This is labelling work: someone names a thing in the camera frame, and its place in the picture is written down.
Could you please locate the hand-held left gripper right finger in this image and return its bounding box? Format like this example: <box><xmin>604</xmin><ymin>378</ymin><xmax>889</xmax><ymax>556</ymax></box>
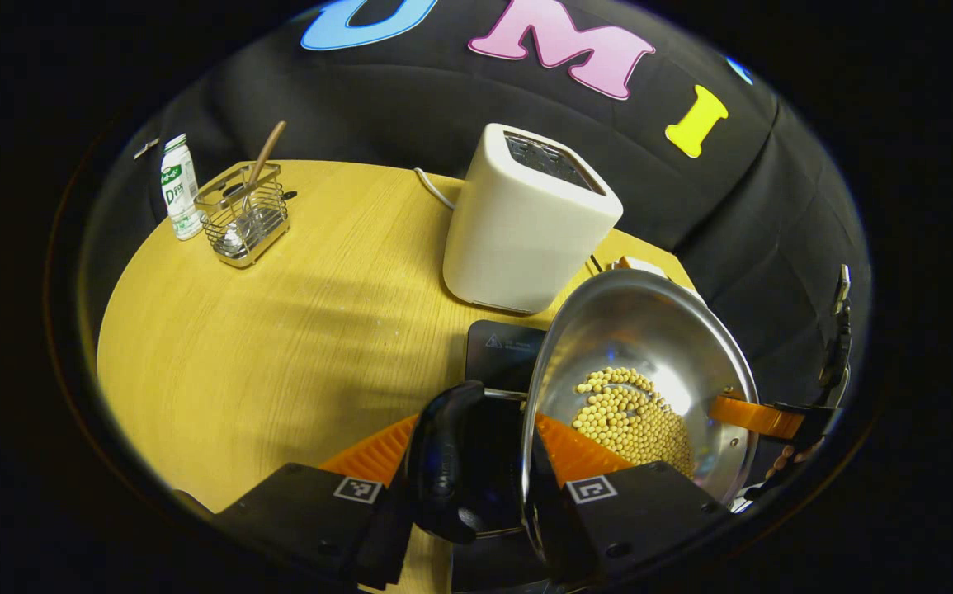
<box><xmin>526</xmin><ymin>412</ymin><xmax>733</xmax><ymax>587</ymax></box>

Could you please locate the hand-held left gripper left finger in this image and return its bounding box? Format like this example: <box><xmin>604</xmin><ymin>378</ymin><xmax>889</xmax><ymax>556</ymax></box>
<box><xmin>212</xmin><ymin>412</ymin><xmax>419</xmax><ymax>591</ymax></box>

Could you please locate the stainless steel pot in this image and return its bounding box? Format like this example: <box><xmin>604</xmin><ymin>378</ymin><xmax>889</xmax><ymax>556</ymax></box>
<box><xmin>406</xmin><ymin>268</ymin><xmax>762</xmax><ymax>570</ymax></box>

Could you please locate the black induction cooktop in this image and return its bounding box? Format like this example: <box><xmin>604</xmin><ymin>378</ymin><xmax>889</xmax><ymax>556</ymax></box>
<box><xmin>450</xmin><ymin>320</ymin><xmax>559</xmax><ymax>594</ymax></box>

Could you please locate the pile of soybeans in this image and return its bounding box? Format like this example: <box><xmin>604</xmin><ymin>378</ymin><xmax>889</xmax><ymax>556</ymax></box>
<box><xmin>571</xmin><ymin>367</ymin><xmax>696</xmax><ymax>479</ymax></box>

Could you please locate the sandwich with lettuce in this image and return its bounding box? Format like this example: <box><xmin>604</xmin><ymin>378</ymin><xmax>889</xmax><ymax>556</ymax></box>
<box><xmin>608</xmin><ymin>256</ymin><xmax>673</xmax><ymax>281</ymax></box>

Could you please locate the white toaster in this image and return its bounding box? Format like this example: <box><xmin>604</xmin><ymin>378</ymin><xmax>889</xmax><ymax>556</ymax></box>
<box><xmin>441</xmin><ymin>124</ymin><xmax>624</xmax><ymax>316</ymax></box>

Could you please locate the white green-label drink bottle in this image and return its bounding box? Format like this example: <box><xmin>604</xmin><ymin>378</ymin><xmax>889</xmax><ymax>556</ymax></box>
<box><xmin>160</xmin><ymin>134</ymin><xmax>205</xmax><ymax>242</ymax></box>

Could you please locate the black backdrop cloth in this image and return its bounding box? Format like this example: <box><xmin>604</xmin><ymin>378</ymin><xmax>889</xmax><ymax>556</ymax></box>
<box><xmin>84</xmin><ymin>0</ymin><xmax>873</xmax><ymax>413</ymax></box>

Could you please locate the wire mesh utensil holder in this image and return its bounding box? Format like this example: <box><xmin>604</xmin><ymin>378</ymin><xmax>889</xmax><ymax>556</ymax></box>
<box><xmin>194</xmin><ymin>162</ymin><xmax>291</xmax><ymax>269</ymax></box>

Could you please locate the white toaster cable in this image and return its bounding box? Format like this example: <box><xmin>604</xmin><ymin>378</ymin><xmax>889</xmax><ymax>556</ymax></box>
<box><xmin>413</xmin><ymin>167</ymin><xmax>456</xmax><ymax>211</ymax></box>

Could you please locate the wooden-handled spoon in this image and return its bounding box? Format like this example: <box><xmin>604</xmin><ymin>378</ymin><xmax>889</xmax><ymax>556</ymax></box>
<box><xmin>247</xmin><ymin>120</ymin><xmax>288</xmax><ymax>189</ymax></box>

